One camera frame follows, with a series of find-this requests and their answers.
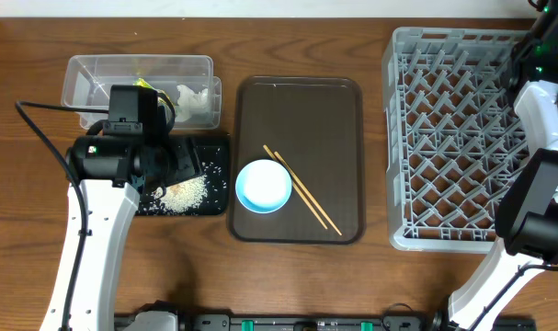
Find rice leftovers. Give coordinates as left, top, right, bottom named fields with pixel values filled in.
left=138, top=161, right=229, bottom=216

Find white tissue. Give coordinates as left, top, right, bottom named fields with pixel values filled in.
left=175, top=85, right=210, bottom=122

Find green orange snack wrapper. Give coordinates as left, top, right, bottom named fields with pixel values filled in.
left=133, top=78, right=170, bottom=102

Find light blue bowl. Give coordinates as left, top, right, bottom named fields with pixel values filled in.
left=235, top=159, right=292, bottom=214

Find wooden chopstick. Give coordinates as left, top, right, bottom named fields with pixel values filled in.
left=263, top=144, right=327, bottom=230
left=273, top=152, right=343, bottom=236

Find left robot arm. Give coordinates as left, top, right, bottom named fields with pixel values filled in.
left=41, top=103, right=200, bottom=330

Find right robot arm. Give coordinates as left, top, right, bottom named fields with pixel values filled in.
left=429, top=0, right=558, bottom=330

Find black food waste tray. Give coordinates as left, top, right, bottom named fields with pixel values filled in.
left=137, top=135, right=230, bottom=216

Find clear plastic waste bin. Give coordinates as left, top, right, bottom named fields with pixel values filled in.
left=62, top=54, right=222, bottom=130

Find grey dishwasher rack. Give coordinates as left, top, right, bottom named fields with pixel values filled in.
left=381, top=27, right=558, bottom=257

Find brown serving tray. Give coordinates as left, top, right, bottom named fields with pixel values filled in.
left=227, top=76, right=366, bottom=245

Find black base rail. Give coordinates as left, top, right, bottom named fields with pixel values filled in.
left=112, top=301, right=537, bottom=331

